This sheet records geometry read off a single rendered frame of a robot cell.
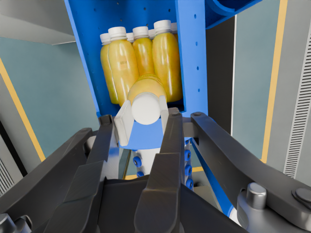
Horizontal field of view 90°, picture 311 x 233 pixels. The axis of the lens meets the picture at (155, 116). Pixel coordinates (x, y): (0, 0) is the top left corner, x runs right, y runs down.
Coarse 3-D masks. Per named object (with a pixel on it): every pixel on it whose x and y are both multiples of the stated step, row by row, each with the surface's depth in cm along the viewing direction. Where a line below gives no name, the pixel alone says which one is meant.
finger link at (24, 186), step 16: (64, 144) 11; (80, 144) 12; (48, 160) 9; (64, 160) 10; (80, 160) 11; (32, 176) 8; (48, 176) 8; (64, 176) 10; (16, 192) 7; (32, 192) 7; (48, 192) 8; (64, 192) 9; (0, 208) 6; (16, 208) 7; (32, 208) 7; (48, 208) 8; (32, 224) 7
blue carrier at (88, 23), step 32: (64, 0) 31; (96, 0) 41; (128, 0) 45; (160, 0) 44; (192, 0) 25; (96, 32) 41; (128, 32) 47; (192, 32) 27; (96, 64) 41; (192, 64) 28; (96, 96) 39; (192, 96) 30; (160, 128) 29
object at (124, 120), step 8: (128, 104) 19; (120, 112) 16; (128, 112) 18; (120, 120) 14; (128, 120) 17; (120, 128) 15; (128, 128) 17; (120, 136) 15; (128, 136) 16; (120, 144) 15
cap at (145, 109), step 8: (144, 96) 20; (152, 96) 20; (136, 104) 20; (144, 104) 20; (152, 104) 20; (136, 112) 20; (144, 112) 20; (152, 112) 20; (136, 120) 20; (144, 120) 20; (152, 120) 20
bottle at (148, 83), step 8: (136, 80) 30; (144, 80) 24; (152, 80) 24; (160, 80) 31; (136, 88) 23; (144, 88) 22; (152, 88) 22; (160, 88) 23; (128, 96) 24; (136, 96) 21
